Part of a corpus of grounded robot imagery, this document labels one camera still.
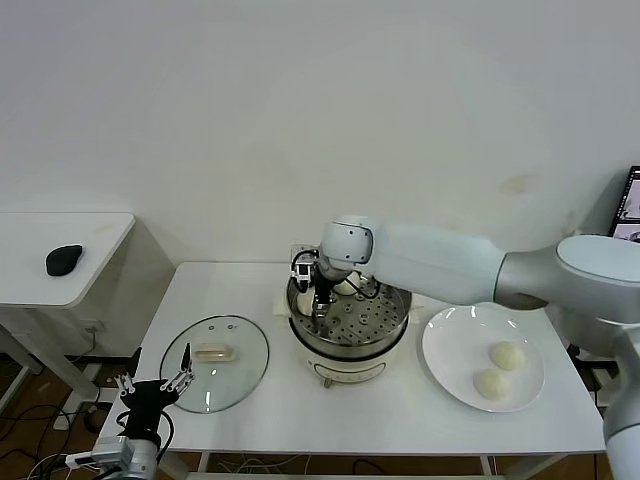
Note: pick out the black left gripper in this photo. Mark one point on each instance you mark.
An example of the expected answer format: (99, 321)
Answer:
(147, 400)

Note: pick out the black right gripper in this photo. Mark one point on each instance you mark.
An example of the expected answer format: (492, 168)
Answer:
(324, 292)

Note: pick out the white steamed baozi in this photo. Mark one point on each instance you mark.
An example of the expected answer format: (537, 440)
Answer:
(304, 305)
(507, 356)
(491, 384)
(345, 289)

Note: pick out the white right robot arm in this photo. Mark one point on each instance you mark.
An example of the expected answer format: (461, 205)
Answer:
(440, 265)

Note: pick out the stainless steel steamer basket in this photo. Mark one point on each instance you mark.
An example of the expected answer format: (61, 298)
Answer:
(370, 325)

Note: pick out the cream electric cooker pot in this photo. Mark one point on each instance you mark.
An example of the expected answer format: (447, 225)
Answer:
(350, 370)

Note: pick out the white power strip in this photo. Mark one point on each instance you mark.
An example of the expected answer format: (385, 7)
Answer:
(61, 423)

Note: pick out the white round plate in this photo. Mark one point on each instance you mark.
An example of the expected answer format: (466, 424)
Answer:
(450, 350)

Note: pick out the black computer mouse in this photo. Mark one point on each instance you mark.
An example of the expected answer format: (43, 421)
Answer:
(64, 260)

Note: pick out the white side table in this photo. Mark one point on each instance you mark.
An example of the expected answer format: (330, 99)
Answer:
(30, 240)

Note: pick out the black power adapter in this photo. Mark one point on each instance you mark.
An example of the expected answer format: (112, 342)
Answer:
(575, 352)

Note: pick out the black laptop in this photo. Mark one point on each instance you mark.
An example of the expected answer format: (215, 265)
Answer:
(627, 200)

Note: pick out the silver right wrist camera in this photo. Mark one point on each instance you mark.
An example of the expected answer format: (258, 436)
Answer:
(302, 272)

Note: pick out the white table leg frame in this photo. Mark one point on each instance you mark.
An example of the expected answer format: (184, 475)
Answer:
(487, 465)

